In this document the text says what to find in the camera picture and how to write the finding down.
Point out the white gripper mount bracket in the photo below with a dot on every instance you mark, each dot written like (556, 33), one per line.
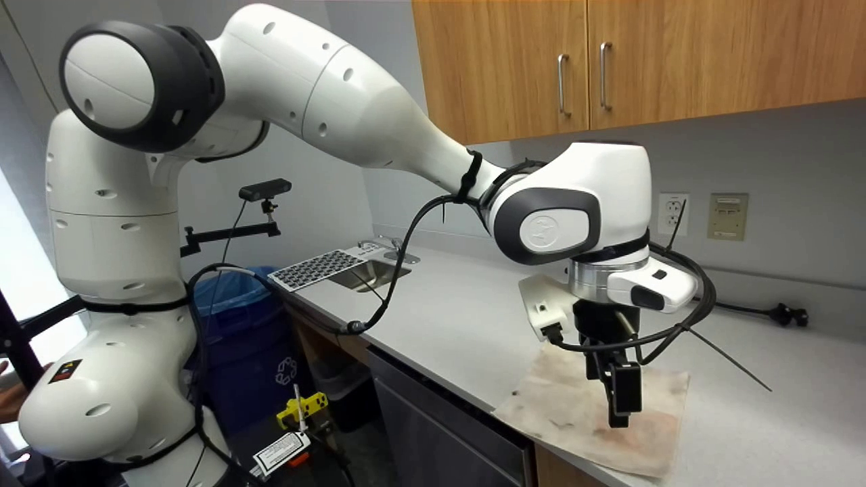
(544, 313)

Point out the stained white cloth towel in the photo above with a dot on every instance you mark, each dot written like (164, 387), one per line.
(577, 407)

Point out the white electrical outlet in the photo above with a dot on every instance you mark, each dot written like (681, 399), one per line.
(671, 215)

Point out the silver clamp with red grip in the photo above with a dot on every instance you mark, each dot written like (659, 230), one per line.
(280, 453)

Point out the black metal frame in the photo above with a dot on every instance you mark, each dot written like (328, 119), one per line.
(16, 343)

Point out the beige wall switch plate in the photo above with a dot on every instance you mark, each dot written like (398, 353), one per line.
(727, 217)

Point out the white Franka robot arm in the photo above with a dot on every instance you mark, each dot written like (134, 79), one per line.
(315, 90)

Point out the blue recycling bin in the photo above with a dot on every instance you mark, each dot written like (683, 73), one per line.
(240, 353)

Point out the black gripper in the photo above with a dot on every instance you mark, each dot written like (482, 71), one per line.
(605, 334)

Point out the wooden wall cabinet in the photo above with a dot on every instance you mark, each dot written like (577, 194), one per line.
(704, 63)

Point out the base cabinet with drawers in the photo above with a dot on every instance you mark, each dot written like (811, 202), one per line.
(434, 424)

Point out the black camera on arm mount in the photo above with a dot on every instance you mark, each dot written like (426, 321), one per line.
(265, 191)

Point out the yellow clamp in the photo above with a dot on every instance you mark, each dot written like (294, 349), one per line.
(302, 410)

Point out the grey dish drying rack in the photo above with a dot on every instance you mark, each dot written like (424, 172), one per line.
(315, 270)

